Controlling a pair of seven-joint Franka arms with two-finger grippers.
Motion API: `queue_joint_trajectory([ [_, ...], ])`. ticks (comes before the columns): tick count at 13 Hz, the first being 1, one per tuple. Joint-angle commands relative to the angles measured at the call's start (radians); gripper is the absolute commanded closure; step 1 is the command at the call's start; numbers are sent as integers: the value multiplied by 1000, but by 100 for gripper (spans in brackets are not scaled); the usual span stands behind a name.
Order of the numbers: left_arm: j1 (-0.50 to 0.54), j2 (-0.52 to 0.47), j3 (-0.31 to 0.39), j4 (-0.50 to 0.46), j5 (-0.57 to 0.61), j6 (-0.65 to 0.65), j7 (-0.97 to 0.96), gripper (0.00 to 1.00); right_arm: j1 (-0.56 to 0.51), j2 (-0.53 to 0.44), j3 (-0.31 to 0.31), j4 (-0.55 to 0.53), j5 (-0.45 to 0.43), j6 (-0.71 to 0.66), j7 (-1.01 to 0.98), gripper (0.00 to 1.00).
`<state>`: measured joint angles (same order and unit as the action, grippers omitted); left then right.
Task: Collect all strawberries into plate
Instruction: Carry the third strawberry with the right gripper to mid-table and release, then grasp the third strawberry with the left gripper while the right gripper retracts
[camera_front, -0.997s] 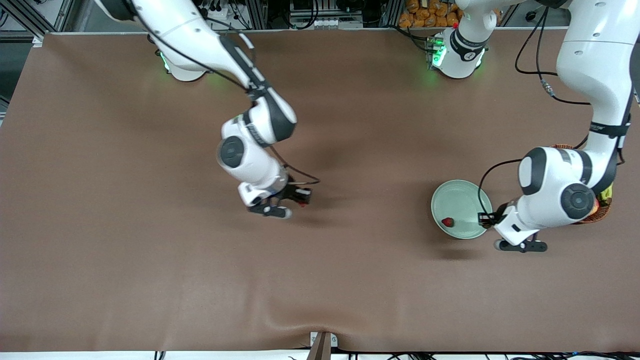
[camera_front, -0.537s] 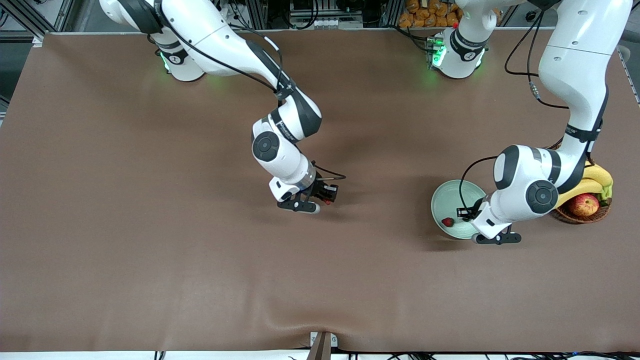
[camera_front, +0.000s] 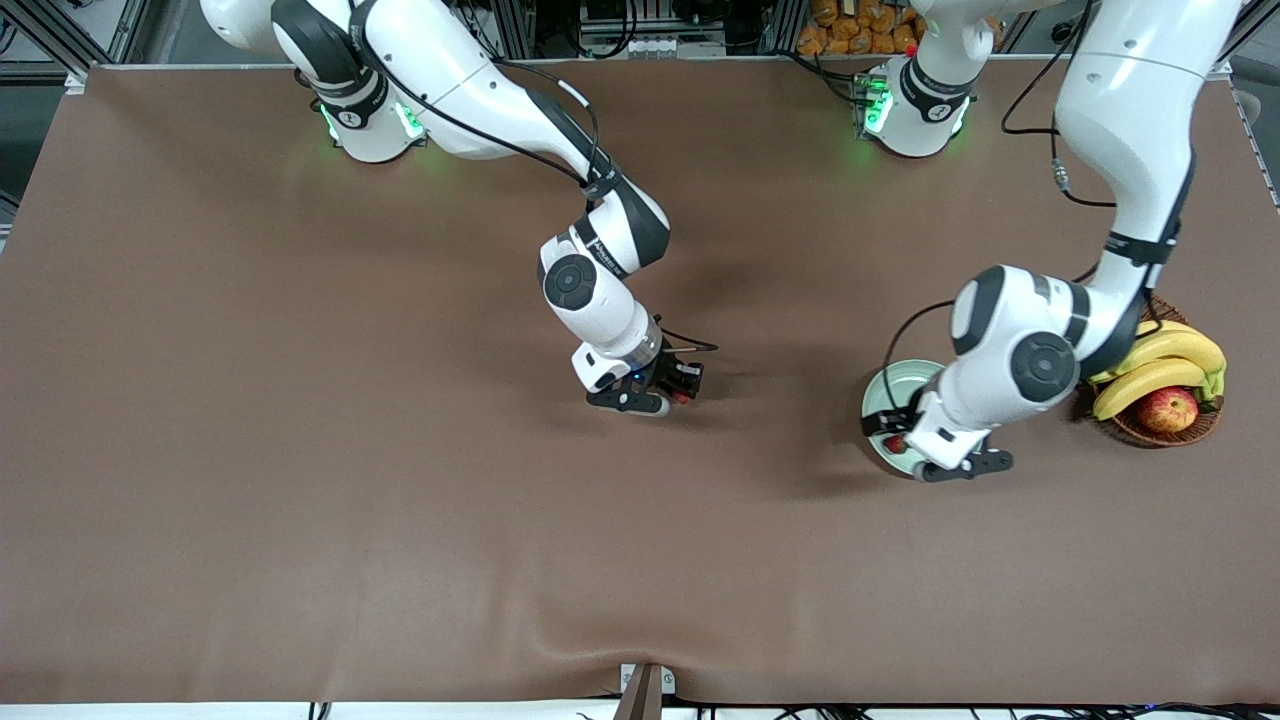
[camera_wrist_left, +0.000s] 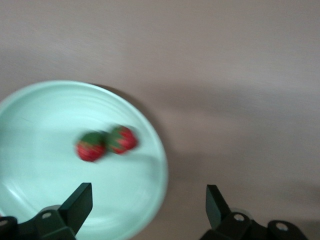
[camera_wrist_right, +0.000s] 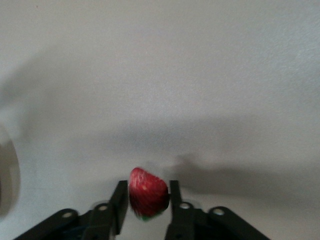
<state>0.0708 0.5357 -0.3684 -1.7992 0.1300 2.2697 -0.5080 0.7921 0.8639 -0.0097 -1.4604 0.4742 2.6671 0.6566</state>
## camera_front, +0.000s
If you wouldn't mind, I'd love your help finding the long white power strip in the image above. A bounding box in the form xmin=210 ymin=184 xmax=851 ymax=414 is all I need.
xmin=620 ymin=38 xmax=727 ymax=59

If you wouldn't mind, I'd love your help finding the brown table cloth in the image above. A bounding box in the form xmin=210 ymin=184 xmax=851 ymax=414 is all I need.
xmin=0 ymin=57 xmax=1280 ymax=706

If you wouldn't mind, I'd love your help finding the brown wicker basket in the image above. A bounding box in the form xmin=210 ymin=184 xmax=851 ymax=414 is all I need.
xmin=1085 ymin=295 xmax=1223 ymax=448

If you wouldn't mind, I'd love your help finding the yellow green banana bunch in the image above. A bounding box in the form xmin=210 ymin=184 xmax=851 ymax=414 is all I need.
xmin=1090 ymin=320 xmax=1227 ymax=422

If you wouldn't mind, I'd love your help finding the aluminium frame post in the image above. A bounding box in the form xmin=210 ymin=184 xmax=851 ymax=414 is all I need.
xmin=1212 ymin=0 xmax=1280 ymax=81
xmin=0 ymin=0 xmax=91 ymax=94

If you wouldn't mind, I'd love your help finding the bag of orange buns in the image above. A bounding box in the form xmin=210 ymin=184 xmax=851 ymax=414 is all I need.
xmin=797 ymin=0 xmax=926 ymax=57

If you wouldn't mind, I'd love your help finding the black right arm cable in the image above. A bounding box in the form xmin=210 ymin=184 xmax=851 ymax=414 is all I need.
xmin=345 ymin=0 xmax=721 ymax=357

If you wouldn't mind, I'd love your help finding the red apple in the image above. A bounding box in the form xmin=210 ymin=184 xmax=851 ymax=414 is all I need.
xmin=1137 ymin=387 xmax=1199 ymax=434

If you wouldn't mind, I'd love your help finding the metal bracket with brown bar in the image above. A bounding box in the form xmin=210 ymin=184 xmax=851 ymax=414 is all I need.
xmin=613 ymin=663 xmax=676 ymax=720

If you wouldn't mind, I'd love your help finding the light green plate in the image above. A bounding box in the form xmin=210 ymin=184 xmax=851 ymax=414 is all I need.
xmin=862 ymin=360 xmax=951 ymax=479

